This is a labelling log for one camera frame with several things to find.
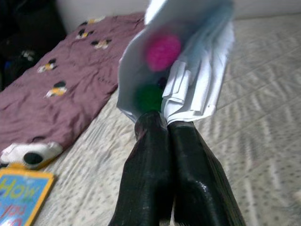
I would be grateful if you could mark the white paper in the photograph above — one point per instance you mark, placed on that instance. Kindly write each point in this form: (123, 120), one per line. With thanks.
(200, 70)

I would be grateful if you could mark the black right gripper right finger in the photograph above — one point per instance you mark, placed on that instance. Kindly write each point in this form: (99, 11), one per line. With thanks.
(200, 176)

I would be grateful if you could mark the pink cartoon mouse blanket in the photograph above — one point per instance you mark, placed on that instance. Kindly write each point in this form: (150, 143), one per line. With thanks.
(70, 70)

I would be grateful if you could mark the white quilted mattress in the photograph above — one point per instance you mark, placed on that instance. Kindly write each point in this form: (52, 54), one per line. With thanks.
(258, 94)

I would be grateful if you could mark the yellow blue children's book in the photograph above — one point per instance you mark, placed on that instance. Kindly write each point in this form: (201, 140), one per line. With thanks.
(21, 197)

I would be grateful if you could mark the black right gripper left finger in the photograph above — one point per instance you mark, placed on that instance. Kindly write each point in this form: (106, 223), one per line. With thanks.
(145, 176)

